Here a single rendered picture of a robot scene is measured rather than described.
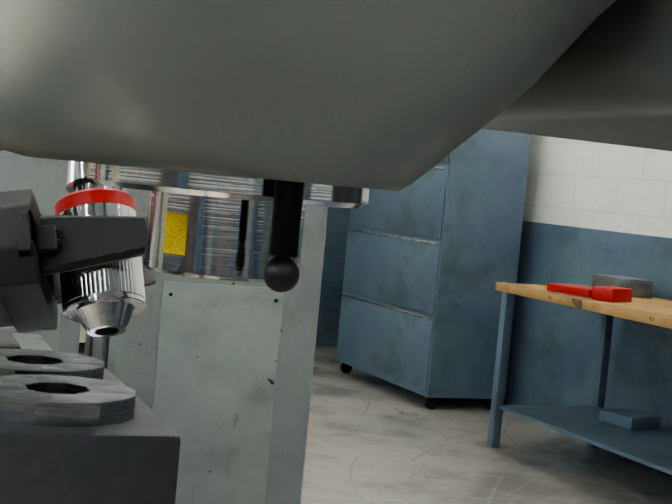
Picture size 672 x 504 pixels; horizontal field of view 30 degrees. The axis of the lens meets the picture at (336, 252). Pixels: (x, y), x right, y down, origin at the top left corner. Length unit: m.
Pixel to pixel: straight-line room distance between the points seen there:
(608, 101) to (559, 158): 7.43
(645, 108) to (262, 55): 0.13
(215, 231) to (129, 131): 0.06
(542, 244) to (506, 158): 0.58
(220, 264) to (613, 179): 7.02
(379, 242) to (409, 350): 0.86
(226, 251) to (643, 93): 0.13
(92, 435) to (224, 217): 0.34
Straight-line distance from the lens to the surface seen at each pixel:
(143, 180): 0.35
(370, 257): 8.47
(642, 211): 7.12
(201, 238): 0.36
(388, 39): 0.32
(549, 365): 7.76
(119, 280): 0.71
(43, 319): 0.75
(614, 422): 6.58
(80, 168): 0.74
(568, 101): 0.42
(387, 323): 8.19
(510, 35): 0.33
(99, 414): 0.70
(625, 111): 0.40
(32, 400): 0.70
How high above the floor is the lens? 1.31
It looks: 3 degrees down
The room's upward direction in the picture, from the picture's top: 5 degrees clockwise
